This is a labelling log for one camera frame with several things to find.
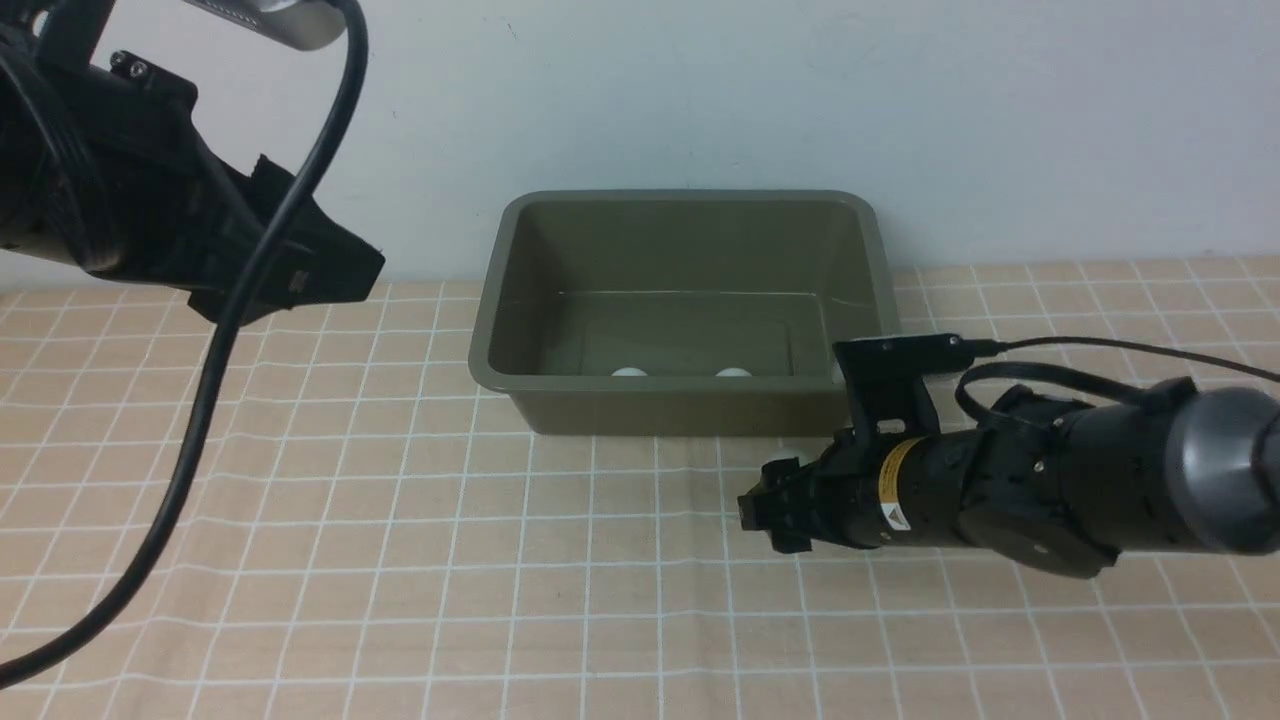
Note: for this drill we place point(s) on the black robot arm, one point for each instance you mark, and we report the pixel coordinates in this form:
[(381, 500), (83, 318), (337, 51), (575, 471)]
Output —
[(65, 33)]

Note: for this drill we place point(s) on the olive green plastic bin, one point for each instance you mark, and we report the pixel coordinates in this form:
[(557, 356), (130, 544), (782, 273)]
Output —
[(680, 283)]

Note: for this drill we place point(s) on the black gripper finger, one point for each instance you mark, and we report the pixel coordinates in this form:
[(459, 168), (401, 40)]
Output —
[(325, 264), (783, 518), (269, 183), (790, 477)]

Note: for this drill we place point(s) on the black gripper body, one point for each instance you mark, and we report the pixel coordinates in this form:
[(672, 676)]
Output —
[(967, 490), (104, 170)]

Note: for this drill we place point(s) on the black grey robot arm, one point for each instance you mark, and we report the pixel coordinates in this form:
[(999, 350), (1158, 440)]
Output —
[(1065, 489)]

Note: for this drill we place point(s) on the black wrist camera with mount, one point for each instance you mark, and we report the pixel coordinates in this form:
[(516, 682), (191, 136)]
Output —
[(884, 379), (302, 25)]

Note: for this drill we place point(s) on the beige grid tablecloth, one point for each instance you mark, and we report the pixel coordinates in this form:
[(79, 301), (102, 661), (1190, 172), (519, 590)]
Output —
[(374, 537)]

